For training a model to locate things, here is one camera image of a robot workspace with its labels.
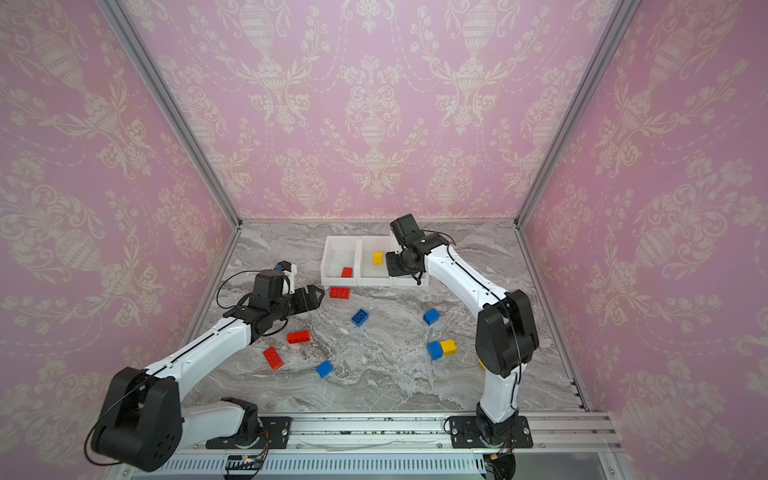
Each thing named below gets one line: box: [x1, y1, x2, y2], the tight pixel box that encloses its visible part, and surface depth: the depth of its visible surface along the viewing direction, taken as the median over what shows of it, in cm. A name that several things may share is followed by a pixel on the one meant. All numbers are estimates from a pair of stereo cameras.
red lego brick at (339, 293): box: [329, 287, 351, 299], surface depth 102 cm
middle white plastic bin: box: [353, 235, 395, 286], surface depth 107 cm
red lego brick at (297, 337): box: [286, 330, 311, 344], surface depth 91 cm
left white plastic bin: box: [320, 236, 360, 287], surface depth 107 cm
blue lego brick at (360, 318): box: [351, 308, 369, 327], surface depth 96 cm
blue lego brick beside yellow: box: [427, 341, 443, 361], surface depth 89 cm
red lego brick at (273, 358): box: [263, 346, 284, 371], surface depth 87 cm
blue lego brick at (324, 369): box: [316, 360, 334, 378], surface depth 87 cm
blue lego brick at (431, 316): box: [423, 308, 441, 326], surface depth 96 cm
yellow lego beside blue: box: [440, 339, 458, 356], surface depth 89 cm
